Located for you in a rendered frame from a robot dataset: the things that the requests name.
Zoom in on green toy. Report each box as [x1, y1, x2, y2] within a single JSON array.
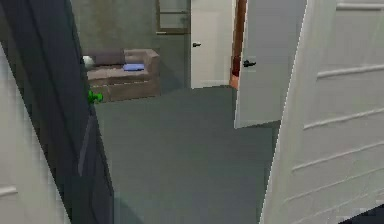
[[87, 90, 104, 105]]

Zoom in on white round object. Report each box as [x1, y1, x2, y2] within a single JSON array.
[[82, 55, 96, 70]]

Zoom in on blue pillow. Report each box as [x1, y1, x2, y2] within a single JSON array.
[[122, 63, 146, 72]]

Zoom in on white panelled door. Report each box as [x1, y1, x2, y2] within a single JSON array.
[[259, 0, 384, 224]]

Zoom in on grey-brown cushion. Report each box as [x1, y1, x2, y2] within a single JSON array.
[[94, 49, 126, 66]]

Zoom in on dark grey door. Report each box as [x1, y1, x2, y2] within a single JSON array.
[[0, 0, 115, 224]]

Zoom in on brown sofa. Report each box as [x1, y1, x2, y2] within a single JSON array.
[[85, 48, 161, 103]]

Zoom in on brown framed window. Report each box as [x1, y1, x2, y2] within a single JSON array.
[[155, 0, 192, 36]]

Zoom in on white room door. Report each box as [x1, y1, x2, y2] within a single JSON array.
[[190, 0, 236, 90], [233, 0, 308, 130]]

